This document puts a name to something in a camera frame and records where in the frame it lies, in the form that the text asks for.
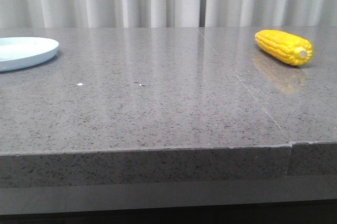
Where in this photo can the yellow corn cob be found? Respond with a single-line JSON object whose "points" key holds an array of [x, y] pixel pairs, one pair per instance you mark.
{"points": [[288, 48]]}

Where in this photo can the light blue round plate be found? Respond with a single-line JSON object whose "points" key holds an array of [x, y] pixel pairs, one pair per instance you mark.
{"points": [[23, 52]]}

